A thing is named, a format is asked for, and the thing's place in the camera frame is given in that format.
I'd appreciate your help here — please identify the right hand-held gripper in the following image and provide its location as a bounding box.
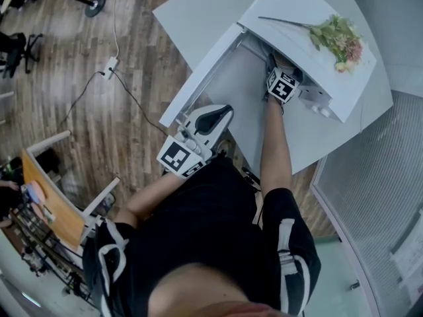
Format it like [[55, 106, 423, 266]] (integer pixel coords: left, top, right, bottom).
[[264, 53, 304, 105]]

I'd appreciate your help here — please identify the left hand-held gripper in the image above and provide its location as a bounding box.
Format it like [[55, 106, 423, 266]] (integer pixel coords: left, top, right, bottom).
[[156, 104, 235, 180]]

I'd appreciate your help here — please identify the person's left forearm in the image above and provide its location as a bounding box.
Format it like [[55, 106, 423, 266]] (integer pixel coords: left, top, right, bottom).
[[114, 172, 186, 228]]

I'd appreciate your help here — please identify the person's right forearm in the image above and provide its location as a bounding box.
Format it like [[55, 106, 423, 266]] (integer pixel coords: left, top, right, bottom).
[[259, 94, 293, 196]]

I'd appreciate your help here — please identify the bunch of artificial flowers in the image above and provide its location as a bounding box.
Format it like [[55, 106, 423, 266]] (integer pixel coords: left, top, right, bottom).
[[258, 13, 364, 75]]

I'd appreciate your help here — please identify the white table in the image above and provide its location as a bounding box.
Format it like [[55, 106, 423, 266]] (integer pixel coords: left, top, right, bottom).
[[151, 0, 395, 175]]

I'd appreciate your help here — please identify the person's black clothing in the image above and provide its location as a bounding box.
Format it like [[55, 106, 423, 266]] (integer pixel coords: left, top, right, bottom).
[[82, 157, 322, 317]]

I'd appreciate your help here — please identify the white power strip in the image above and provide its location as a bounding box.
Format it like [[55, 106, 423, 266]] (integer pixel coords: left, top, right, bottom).
[[103, 55, 120, 81]]

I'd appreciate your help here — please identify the person's face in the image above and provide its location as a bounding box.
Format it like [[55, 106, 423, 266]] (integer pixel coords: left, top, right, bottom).
[[147, 262, 288, 317]]

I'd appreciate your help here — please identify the wooden desk with white legs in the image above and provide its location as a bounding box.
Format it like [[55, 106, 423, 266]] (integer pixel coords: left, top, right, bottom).
[[20, 129, 122, 251]]

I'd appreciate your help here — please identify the pink item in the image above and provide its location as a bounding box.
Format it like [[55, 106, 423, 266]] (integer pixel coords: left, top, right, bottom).
[[23, 180, 48, 205]]

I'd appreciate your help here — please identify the black office chair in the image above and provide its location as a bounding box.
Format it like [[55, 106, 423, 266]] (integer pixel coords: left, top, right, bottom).
[[0, 31, 44, 79]]

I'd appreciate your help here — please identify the black power cable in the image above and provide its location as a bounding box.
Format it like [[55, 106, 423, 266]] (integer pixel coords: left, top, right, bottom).
[[58, 69, 173, 139]]

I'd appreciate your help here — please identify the white power cable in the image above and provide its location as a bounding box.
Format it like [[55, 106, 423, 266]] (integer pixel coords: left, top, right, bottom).
[[112, 0, 120, 59]]

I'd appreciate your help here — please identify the cluttered wire rack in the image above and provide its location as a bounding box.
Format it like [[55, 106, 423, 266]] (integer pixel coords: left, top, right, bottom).
[[9, 203, 95, 307]]

